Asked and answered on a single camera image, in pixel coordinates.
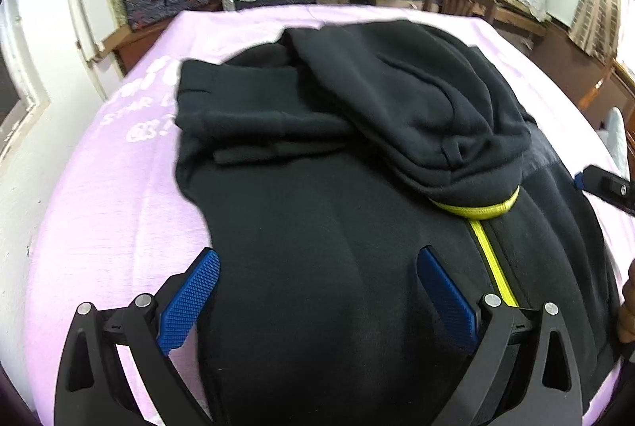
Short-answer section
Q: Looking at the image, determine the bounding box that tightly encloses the wooden armchair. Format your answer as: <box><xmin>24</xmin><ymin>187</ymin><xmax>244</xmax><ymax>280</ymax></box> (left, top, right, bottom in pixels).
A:
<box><xmin>580</xmin><ymin>56</ymin><xmax>635</xmax><ymax>114</ymax></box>

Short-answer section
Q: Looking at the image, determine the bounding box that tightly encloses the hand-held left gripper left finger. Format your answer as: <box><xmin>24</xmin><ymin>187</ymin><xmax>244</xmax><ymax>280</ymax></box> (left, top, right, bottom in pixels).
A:
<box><xmin>54</xmin><ymin>248</ymin><xmax>221</xmax><ymax>426</ymax></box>

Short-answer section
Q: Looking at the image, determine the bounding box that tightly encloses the pink printed blanket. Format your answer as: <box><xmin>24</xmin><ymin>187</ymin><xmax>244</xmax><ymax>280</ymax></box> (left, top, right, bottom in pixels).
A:
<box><xmin>24</xmin><ymin>4</ymin><xmax>635</xmax><ymax>426</ymax></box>

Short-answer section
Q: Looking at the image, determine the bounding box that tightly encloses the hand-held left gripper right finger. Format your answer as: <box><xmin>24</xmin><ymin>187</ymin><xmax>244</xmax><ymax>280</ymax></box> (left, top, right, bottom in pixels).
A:
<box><xmin>417</xmin><ymin>246</ymin><xmax>584</xmax><ymax>426</ymax></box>

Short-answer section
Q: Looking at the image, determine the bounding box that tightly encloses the grey plush cushion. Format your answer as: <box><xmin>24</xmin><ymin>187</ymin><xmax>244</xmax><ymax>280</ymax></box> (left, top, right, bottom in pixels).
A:
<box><xmin>599</xmin><ymin>106</ymin><xmax>635</xmax><ymax>181</ymax></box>

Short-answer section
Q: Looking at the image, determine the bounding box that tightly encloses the person's right hand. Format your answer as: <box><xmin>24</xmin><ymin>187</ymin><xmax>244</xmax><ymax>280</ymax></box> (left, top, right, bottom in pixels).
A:
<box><xmin>618</xmin><ymin>257</ymin><xmax>635</xmax><ymax>343</ymax></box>

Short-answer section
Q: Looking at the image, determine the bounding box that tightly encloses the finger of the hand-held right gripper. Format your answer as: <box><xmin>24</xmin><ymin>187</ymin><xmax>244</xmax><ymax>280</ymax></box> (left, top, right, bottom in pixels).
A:
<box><xmin>573</xmin><ymin>164</ymin><xmax>635</xmax><ymax>217</ymax></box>

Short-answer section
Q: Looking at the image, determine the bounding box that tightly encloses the wooden desk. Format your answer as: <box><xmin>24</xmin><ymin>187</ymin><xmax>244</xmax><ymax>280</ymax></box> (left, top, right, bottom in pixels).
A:
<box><xmin>489</xmin><ymin>0</ymin><xmax>549</xmax><ymax>42</ymax></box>

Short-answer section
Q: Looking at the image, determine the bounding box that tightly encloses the black hooded zip jacket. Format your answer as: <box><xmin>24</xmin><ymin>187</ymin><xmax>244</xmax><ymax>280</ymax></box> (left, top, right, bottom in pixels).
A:
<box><xmin>173</xmin><ymin>20</ymin><xmax>625</xmax><ymax>426</ymax></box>

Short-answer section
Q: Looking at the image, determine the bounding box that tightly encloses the checked patterned curtain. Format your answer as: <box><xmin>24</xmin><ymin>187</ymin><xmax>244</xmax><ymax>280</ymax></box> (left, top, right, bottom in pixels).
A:
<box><xmin>570</xmin><ymin>0</ymin><xmax>630</xmax><ymax>62</ymax></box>

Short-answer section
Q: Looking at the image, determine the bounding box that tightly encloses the sliding glass window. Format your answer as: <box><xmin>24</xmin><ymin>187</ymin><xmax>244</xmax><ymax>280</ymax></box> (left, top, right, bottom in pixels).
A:
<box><xmin>0</xmin><ymin>0</ymin><xmax>50</xmax><ymax>159</ymax></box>

